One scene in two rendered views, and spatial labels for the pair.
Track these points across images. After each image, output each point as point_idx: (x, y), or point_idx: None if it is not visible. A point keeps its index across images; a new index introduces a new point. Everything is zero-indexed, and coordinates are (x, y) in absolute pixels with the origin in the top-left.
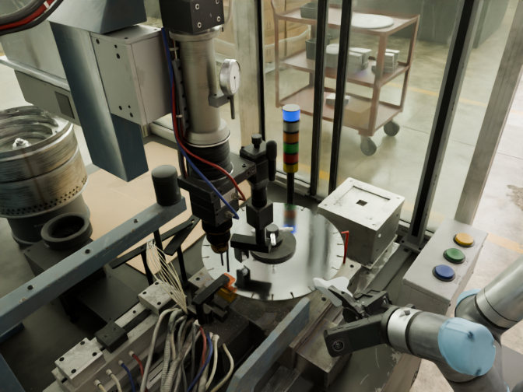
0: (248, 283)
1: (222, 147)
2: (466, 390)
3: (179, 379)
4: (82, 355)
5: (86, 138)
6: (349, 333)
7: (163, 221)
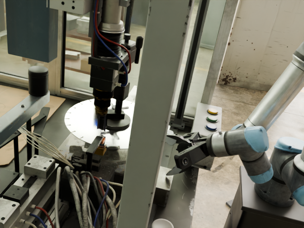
0: (112, 141)
1: (121, 35)
2: (257, 164)
3: (89, 205)
4: (3, 207)
5: (9, 31)
6: (190, 153)
7: (39, 107)
